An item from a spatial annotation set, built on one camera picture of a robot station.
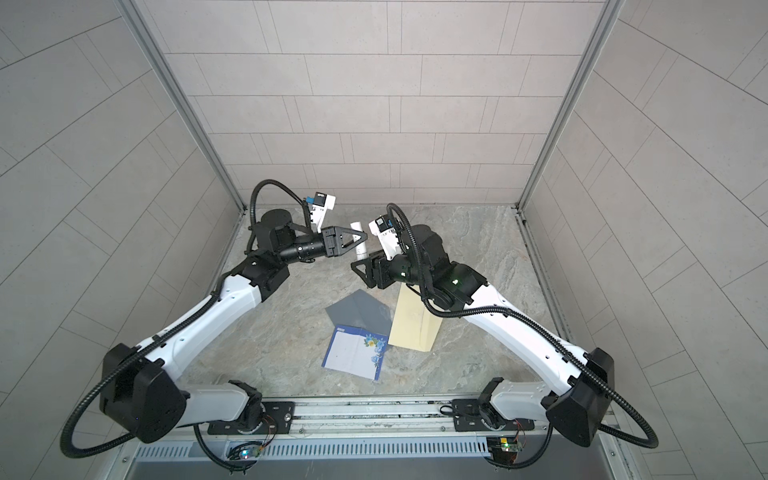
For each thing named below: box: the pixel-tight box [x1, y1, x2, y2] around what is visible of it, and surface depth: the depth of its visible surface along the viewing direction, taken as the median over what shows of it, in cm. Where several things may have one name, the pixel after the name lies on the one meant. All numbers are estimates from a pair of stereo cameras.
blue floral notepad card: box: [321, 325, 388, 381], surface depth 83 cm
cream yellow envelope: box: [388, 282, 443, 352], surface depth 87 cm
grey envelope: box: [325, 289, 393, 337], surface depth 91 cm
